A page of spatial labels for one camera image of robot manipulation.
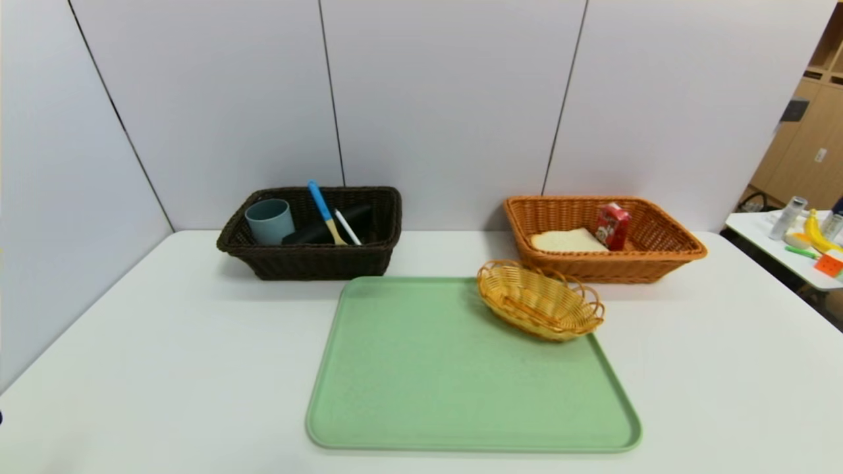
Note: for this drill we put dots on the white pen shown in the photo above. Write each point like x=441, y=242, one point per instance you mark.
x=348, y=227

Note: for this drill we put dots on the black soft case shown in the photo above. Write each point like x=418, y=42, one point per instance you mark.
x=313, y=235

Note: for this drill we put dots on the slice of toast bread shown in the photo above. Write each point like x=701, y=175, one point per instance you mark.
x=566, y=241

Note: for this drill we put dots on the blue-grey plastic cup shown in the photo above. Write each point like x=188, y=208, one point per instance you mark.
x=270, y=224

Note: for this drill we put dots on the red milk carton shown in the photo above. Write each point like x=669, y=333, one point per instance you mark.
x=612, y=227

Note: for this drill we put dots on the dark brown wicker basket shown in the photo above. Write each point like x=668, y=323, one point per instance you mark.
x=309, y=263

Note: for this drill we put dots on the small yellow oval wicker basket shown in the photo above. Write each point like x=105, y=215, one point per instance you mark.
x=540, y=303

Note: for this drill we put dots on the orange wicker basket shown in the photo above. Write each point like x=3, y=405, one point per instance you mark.
x=593, y=266

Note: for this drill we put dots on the light green plastic tray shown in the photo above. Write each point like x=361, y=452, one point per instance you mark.
x=461, y=395

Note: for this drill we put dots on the white side table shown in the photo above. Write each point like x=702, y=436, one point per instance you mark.
x=757, y=230

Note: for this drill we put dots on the clear plastic bottle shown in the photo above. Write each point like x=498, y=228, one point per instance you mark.
x=787, y=220

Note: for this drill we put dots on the white and yellow round toy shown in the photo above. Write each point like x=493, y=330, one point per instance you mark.
x=797, y=239

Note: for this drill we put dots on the green marker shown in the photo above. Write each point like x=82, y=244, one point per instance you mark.
x=800, y=251

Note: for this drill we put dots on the wooden cabinet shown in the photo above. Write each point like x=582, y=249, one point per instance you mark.
x=803, y=151

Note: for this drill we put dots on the yellow banana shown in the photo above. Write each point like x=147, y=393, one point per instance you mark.
x=815, y=232

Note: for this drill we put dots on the orange cube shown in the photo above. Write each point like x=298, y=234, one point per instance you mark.
x=828, y=264

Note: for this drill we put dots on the small glass jar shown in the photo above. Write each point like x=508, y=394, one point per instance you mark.
x=832, y=227

